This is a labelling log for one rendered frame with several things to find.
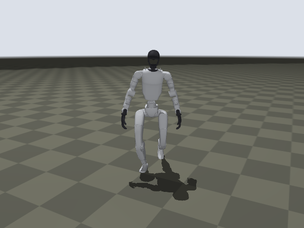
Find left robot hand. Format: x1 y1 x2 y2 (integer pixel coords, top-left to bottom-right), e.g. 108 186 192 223
176 110 181 129

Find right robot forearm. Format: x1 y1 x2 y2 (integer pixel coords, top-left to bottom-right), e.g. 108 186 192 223
122 89 132 113

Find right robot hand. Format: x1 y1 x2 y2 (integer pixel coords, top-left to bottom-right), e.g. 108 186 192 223
121 109 127 129

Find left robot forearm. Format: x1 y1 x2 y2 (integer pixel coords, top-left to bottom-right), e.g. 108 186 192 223
172 90 181 113

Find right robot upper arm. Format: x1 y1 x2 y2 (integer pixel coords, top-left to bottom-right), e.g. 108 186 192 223
128 70 143 97

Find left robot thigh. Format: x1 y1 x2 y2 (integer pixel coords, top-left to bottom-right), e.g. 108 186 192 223
158 109 168 147

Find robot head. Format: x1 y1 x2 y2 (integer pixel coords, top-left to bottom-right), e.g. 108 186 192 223
148 50 160 72

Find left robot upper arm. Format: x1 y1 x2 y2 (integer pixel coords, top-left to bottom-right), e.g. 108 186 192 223
163 71 176 97

